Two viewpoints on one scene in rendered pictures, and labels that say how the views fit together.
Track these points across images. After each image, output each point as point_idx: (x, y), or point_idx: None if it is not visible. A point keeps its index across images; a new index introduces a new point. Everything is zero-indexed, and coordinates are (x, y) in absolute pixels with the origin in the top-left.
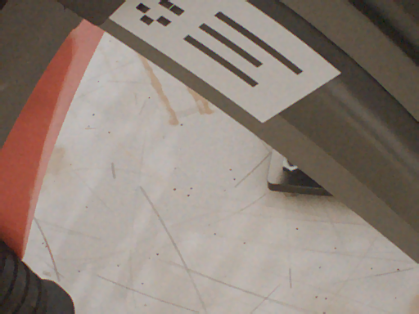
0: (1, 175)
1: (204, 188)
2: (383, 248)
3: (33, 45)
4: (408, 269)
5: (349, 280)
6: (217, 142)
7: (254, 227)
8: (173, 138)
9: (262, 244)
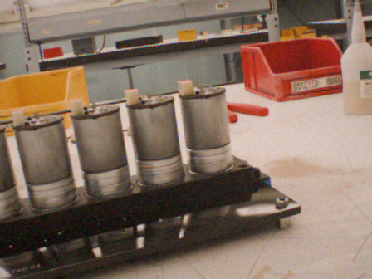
0: None
1: (320, 244)
2: (284, 193)
3: None
4: (286, 183)
5: (314, 193)
6: (286, 254)
7: (321, 223)
8: (302, 268)
9: (327, 217)
